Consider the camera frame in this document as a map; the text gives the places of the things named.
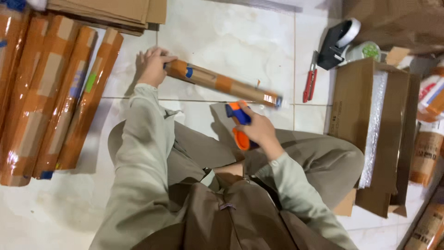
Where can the clear tape roll green core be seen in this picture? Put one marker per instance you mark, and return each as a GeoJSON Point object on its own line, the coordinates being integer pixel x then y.
{"type": "Point", "coordinates": [366, 51]}

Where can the person's grey trousered legs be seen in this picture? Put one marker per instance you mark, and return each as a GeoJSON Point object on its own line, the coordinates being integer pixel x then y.
{"type": "Point", "coordinates": [312, 163]}

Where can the person's left fingers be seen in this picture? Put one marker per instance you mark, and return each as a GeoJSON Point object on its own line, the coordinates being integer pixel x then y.
{"type": "Point", "coordinates": [156, 52]}

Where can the brown printed taped parcel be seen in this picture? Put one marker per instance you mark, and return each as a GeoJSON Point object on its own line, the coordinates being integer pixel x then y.
{"type": "Point", "coordinates": [428, 227]}
{"type": "Point", "coordinates": [426, 156]}

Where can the bubble wrap sheet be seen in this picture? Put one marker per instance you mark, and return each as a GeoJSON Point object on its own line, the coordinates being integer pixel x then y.
{"type": "Point", "coordinates": [374, 128]}

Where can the cardboard roll with orange tape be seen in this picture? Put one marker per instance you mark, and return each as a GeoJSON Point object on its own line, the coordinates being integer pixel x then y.
{"type": "Point", "coordinates": [222, 83]}

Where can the person's left hand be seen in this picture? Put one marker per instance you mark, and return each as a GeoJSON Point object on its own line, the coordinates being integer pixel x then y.
{"type": "Point", "coordinates": [151, 69]}

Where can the white and orange taped parcel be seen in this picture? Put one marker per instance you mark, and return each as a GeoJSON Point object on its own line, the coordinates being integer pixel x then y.
{"type": "Point", "coordinates": [432, 95]}

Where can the tape-wrapped cardboard roll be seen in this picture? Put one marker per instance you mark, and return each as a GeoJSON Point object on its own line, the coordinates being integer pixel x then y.
{"type": "Point", "coordinates": [66, 104]}
{"type": "Point", "coordinates": [34, 45]}
{"type": "Point", "coordinates": [10, 52]}
{"type": "Point", "coordinates": [41, 100]}
{"type": "Point", "coordinates": [92, 100]}

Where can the black tape dispenser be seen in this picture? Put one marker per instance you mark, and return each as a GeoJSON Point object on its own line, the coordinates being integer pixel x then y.
{"type": "Point", "coordinates": [331, 48]}

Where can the large brown cardboard sheet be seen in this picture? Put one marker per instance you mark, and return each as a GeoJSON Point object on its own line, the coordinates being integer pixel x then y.
{"type": "Point", "coordinates": [399, 24]}

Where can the small cardboard scrap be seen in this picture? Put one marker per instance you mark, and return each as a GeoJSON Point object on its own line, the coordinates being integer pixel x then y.
{"type": "Point", "coordinates": [397, 56]}

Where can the orange and blue tape dispenser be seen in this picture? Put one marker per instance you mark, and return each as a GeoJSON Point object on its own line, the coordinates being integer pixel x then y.
{"type": "Point", "coordinates": [240, 119]}

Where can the white tape roll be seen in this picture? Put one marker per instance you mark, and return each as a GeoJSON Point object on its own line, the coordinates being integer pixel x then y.
{"type": "Point", "coordinates": [349, 32]}

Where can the person's right hand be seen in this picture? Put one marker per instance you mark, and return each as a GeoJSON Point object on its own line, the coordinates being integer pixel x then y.
{"type": "Point", "coordinates": [262, 132]}

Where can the folded brown cardboard box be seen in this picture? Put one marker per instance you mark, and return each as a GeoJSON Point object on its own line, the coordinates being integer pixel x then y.
{"type": "Point", "coordinates": [350, 114]}

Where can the blue cloth item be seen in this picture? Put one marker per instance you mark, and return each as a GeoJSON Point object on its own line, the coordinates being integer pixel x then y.
{"type": "Point", "coordinates": [14, 4]}

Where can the person's right fingers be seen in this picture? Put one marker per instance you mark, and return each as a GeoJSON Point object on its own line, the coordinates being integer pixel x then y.
{"type": "Point", "coordinates": [249, 110]}

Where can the stack of flat cardboard sheets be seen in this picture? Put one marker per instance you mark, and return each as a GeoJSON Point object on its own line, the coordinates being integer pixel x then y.
{"type": "Point", "coordinates": [111, 14]}

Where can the person's brown garment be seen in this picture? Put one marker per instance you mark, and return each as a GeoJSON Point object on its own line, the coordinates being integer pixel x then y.
{"type": "Point", "coordinates": [222, 222]}

